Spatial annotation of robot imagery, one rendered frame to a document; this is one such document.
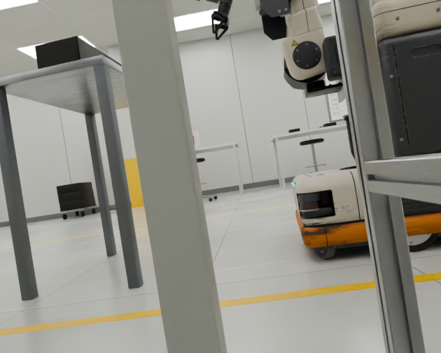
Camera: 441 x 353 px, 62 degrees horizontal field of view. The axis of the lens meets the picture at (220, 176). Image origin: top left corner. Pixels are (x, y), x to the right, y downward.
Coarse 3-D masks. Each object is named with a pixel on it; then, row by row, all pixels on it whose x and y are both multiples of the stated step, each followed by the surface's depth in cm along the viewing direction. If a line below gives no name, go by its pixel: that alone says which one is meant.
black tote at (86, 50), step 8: (64, 40) 134; (72, 40) 134; (80, 40) 136; (40, 48) 136; (48, 48) 135; (56, 48) 135; (64, 48) 134; (72, 48) 134; (80, 48) 135; (88, 48) 141; (96, 48) 147; (40, 56) 136; (48, 56) 135; (56, 56) 135; (64, 56) 134; (72, 56) 134; (80, 56) 134; (88, 56) 140; (40, 64) 136; (48, 64) 135; (56, 64) 135; (120, 64) 170
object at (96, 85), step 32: (64, 64) 127; (96, 64) 126; (0, 96) 132; (32, 96) 150; (64, 96) 157; (96, 96) 165; (0, 128) 132; (96, 128) 200; (0, 160) 132; (96, 160) 197; (128, 192) 129; (128, 224) 125; (128, 256) 126; (32, 288) 133
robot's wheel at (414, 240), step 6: (426, 234) 115; (432, 234) 115; (438, 234) 115; (408, 240) 116; (414, 240) 116; (420, 240) 115; (426, 240) 115; (432, 240) 115; (414, 246) 116; (420, 246) 115; (426, 246) 115
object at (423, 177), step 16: (384, 160) 41; (400, 160) 37; (416, 160) 33; (432, 160) 30; (384, 176) 44; (400, 176) 40; (416, 176) 36; (432, 176) 33; (384, 192) 42; (400, 192) 38; (416, 192) 34; (432, 192) 31
